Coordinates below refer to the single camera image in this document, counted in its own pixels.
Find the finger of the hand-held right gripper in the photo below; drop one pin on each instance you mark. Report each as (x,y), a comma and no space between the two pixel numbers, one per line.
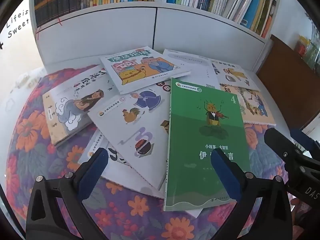
(307,143)
(282,152)

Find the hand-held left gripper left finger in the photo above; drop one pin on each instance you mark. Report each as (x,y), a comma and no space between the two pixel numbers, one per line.
(96,170)

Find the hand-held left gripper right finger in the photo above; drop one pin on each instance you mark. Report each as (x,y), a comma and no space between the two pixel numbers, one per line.
(225,175)

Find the grey book with birds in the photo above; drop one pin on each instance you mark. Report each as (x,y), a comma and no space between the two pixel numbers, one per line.
(115,162)

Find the green book with cricket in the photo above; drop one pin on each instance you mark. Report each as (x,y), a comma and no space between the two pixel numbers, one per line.
(195,135)

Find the comic book with yellow chick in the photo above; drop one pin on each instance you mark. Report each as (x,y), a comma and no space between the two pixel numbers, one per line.
(140,67)

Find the row of black hardcover books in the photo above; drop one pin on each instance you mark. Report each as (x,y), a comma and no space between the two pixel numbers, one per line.
(55,0)

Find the white book with rooster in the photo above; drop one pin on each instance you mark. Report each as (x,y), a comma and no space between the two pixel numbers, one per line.
(130,130)

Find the beige book with tree scene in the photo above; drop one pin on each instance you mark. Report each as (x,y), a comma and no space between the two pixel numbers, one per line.
(255,107)

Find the brown wooden cabinet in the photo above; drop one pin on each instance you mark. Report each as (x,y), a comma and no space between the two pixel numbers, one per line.
(287,80)

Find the beige book with mermaid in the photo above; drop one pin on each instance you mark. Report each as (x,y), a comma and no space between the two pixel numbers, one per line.
(75,105)

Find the purple floral mat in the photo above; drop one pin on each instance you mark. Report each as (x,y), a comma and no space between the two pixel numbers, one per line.
(37,130)

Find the yellow red container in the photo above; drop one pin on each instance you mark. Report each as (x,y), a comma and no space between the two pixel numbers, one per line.
(301,45)

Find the plain white book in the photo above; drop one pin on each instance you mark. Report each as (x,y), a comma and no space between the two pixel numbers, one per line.
(192,65)

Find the white bookshelf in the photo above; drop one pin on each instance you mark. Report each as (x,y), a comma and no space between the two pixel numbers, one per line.
(100,30)

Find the black wall decal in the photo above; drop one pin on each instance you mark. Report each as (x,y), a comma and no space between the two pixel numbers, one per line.
(15,27)

